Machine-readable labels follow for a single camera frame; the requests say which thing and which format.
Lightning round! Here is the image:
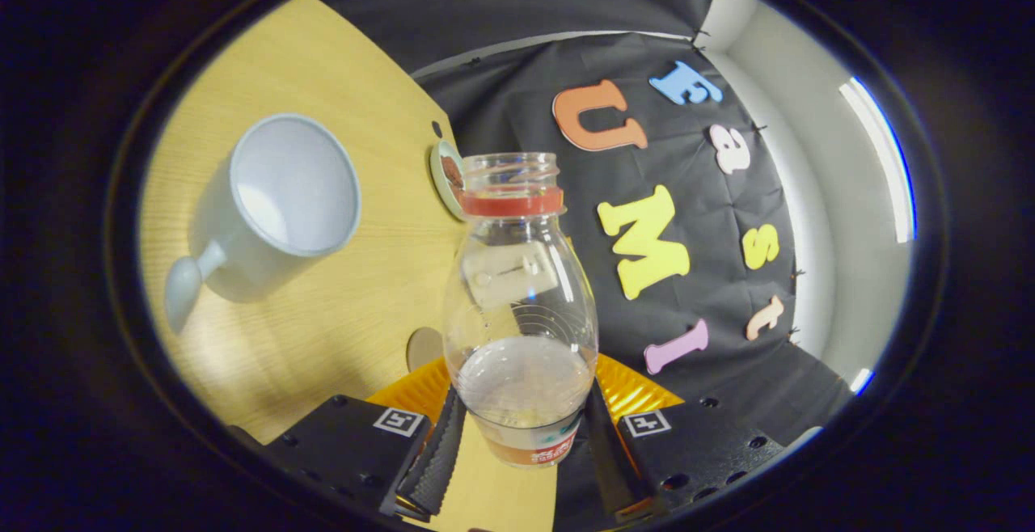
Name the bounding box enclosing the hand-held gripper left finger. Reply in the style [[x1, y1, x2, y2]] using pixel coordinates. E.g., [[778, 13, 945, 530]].
[[263, 357, 468, 521]]

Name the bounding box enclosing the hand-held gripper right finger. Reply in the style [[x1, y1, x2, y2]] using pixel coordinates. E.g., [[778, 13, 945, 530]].
[[584, 354, 787, 523]]

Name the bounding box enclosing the clear juice bottle red collar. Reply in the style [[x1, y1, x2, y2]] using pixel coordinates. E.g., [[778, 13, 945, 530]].
[[441, 152, 600, 468]]

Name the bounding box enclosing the pale blue cup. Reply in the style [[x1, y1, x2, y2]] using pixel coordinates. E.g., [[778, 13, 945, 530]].
[[164, 113, 362, 335]]

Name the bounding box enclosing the white box appliance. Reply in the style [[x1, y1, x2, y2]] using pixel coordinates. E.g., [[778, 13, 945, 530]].
[[463, 241, 560, 310]]

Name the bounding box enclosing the brown sausage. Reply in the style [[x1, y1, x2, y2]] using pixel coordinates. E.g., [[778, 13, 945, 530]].
[[443, 156, 466, 205]]

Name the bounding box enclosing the pale green plate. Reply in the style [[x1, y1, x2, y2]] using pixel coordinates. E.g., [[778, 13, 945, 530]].
[[429, 139, 467, 222]]

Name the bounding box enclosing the wooden table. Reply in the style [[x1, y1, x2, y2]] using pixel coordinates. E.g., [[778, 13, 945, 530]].
[[139, 0, 559, 532]]

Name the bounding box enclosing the long ceiling light panel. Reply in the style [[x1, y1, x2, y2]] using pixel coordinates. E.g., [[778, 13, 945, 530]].
[[839, 77, 917, 244]]

